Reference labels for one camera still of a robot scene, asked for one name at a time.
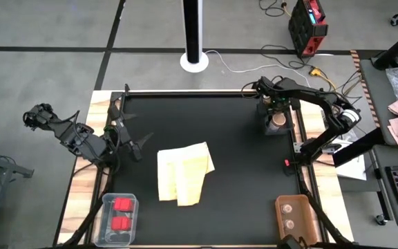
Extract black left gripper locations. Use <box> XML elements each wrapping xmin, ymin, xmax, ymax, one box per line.
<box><xmin>107</xmin><ymin>103</ymin><xmax>154</xmax><ymax>163</ymax></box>

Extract red-lid spice container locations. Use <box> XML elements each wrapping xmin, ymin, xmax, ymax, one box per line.
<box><xmin>113</xmin><ymin>197</ymin><xmax>134</xmax><ymax>212</ymax></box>
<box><xmin>111</xmin><ymin>216</ymin><xmax>133</xmax><ymax>232</ymax></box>

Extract dark grey plastic bin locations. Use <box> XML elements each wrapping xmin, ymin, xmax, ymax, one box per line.
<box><xmin>259</xmin><ymin>102</ymin><xmax>294</xmax><ymax>136</ymax></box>

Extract red black crate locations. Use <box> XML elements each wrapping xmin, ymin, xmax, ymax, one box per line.
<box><xmin>287</xmin><ymin>0</ymin><xmax>330</xmax><ymax>59</ymax></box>

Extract yellow folded cloth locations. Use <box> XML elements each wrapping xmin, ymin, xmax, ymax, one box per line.
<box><xmin>156</xmin><ymin>141</ymin><xmax>216</xmax><ymax>207</ymax></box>

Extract black white pole with base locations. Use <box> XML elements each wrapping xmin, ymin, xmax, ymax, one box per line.
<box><xmin>179</xmin><ymin>0</ymin><xmax>210</xmax><ymax>74</ymax></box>

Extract brown black striped strip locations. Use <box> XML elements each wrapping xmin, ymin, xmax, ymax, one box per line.
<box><xmin>350</xmin><ymin>50</ymin><xmax>382</xmax><ymax>129</ymax></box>

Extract grey side desk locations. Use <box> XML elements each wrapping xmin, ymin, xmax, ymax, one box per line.
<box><xmin>359</xmin><ymin>58</ymin><xmax>398</xmax><ymax>231</ymax></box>

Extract clear plastic bin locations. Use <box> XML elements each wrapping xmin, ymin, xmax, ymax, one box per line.
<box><xmin>94</xmin><ymin>192</ymin><xmax>140</xmax><ymax>248</ymax></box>

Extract white paper sheet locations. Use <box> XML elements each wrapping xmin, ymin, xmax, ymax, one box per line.
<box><xmin>335</xmin><ymin>155</ymin><xmax>368</xmax><ymax>181</ymax></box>

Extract orange plastic bin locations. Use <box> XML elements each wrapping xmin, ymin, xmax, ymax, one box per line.
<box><xmin>274</xmin><ymin>194</ymin><xmax>319</xmax><ymax>247</ymax></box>

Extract black desk caster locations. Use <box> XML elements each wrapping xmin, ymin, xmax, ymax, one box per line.
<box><xmin>374</xmin><ymin>213</ymin><xmax>389</xmax><ymax>227</ymax></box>

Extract black tangled floor cables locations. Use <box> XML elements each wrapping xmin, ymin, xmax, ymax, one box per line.
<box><xmin>259</xmin><ymin>44</ymin><xmax>362</xmax><ymax>104</ymax></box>

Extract yellow floor cable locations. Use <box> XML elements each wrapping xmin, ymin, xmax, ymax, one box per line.
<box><xmin>308</xmin><ymin>67</ymin><xmax>340</xmax><ymax>93</ymax></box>

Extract white floor cable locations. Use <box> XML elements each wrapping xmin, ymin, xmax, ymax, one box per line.
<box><xmin>204</xmin><ymin>50</ymin><xmax>311</xmax><ymax>88</ymax></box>

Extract black looped floor cable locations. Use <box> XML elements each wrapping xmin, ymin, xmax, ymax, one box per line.
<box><xmin>258</xmin><ymin>0</ymin><xmax>288</xmax><ymax>17</ymax></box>

